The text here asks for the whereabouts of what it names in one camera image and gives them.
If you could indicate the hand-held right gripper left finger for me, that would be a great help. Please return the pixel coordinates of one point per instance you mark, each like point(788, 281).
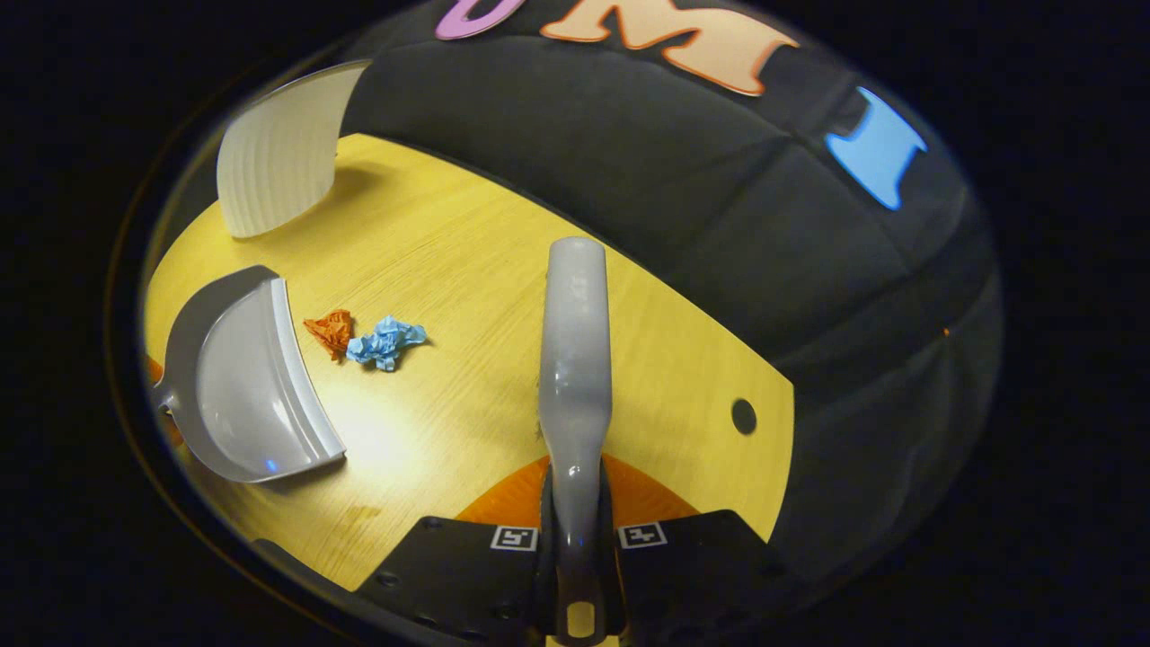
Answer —
point(458, 575)

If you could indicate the orange paper scrap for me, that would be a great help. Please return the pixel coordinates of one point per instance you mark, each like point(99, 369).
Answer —
point(332, 332)

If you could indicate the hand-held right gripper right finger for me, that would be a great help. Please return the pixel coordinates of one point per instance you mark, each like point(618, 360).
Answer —
point(692, 575)

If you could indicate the white ribbed garbage bin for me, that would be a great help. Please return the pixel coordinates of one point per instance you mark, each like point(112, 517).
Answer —
point(278, 153)

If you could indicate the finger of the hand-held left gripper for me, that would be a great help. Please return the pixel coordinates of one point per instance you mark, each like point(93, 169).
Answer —
point(173, 431)
point(153, 368)

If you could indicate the blue paper scrap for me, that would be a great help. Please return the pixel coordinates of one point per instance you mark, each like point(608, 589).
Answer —
point(384, 341)

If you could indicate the grey dustpan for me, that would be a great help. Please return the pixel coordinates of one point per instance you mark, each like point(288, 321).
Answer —
point(243, 386)

